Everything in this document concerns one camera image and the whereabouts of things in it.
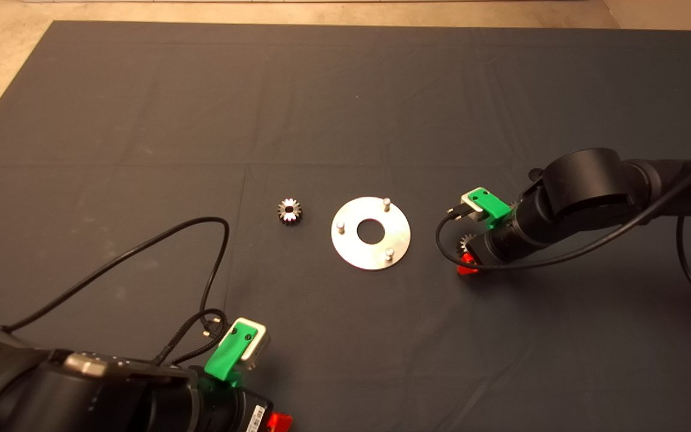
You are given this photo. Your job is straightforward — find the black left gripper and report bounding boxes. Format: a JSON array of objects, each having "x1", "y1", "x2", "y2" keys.
[{"x1": 199, "y1": 375, "x2": 293, "y2": 432}]

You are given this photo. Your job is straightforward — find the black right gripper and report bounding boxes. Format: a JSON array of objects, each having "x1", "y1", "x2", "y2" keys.
[{"x1": 456, "y1": 217, "x2": 529, "y2": 275}]

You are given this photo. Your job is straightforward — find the round metal carrier plate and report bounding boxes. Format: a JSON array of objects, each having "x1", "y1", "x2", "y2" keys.
[{"x1": 331, "y1": 197, "x2": 411, "y2": 271}]

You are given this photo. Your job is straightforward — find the shiny steel planetary gear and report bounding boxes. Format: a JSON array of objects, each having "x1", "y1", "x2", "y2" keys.
[{"x1": 278, "y1": 198, "x2": 303, "y2": 226}]

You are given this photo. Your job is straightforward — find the dark grey table cloth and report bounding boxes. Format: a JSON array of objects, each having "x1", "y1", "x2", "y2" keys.
[{"x1": 0, "y1": 21, "x2": 691, "y2": 432}]

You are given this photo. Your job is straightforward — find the smooth black right arm cable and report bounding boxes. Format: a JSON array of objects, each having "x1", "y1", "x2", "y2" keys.
[{"x1": 435, "y1": 155, "x2": 691, "y2": 322}]

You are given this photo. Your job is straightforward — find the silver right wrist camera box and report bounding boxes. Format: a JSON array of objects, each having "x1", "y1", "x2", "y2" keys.
[{"x1": 461, "y1": 193, "x2": 485, "y2": 221}]

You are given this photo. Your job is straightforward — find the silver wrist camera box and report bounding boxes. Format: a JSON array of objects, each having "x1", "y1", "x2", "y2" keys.
[
  {"x1": 230, "y1": 317, "x2": 271, "y2": 370},
  {"x1": 461, "y1": 193, "x2": 485, "y2": 221}
]

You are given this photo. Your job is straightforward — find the green right camera mount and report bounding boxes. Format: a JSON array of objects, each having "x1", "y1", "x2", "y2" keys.
[{"x1": 467, "y1": 188, "x2": 512, "y2": 230}]

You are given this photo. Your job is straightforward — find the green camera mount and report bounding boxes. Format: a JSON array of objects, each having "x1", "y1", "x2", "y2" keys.
[
  {"x1": 205, "y1": 324, "x2": 258, "y2": 385},
  {"x1": 467, "y1": 188, "x2": 512, "y2": 230}
]

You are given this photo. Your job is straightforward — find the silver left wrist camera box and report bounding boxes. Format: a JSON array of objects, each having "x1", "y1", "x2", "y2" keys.
[{"x1": 230, "y1": 317, "x2": 271, "y2": 370}]

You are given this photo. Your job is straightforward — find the green left camera mount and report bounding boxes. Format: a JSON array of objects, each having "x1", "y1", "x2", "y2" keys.
[{"x1": 205, "y1": 324, "x2": 258, "y2": 385}]

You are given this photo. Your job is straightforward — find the black braided cable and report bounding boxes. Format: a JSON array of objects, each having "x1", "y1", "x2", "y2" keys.
[{"x1": 154, "y1": 308, "x2": 229, "y2": 367}]

